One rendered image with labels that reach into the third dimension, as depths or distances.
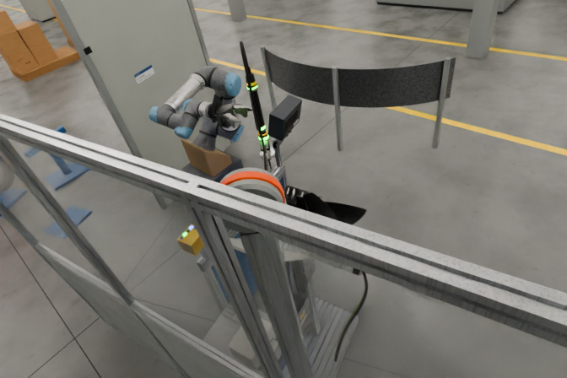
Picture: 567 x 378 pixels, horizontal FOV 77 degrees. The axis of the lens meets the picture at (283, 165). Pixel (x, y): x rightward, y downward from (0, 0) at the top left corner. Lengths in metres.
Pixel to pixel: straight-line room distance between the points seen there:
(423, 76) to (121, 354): 3.29
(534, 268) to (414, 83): 1.74
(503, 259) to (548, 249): 0.34
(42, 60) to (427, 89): 7.46
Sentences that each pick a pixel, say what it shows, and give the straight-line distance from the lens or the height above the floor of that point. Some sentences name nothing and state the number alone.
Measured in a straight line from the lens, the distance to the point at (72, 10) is 3.06.
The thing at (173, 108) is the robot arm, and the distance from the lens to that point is 1.81.
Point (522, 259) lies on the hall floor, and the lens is 3.23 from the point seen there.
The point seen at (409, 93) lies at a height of 0.68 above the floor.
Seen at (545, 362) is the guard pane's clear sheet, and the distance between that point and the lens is 0.61.
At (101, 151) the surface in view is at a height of 2.05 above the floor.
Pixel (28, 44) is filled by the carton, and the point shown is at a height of 0.58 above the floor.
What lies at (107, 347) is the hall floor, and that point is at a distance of 3.19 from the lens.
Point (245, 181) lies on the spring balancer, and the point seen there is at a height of 1.96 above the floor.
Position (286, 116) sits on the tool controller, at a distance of 2.34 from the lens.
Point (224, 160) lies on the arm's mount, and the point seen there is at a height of 1.05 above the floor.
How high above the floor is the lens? 2.45
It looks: 39 degrees down
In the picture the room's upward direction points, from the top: 11 degrees counter-clockwise
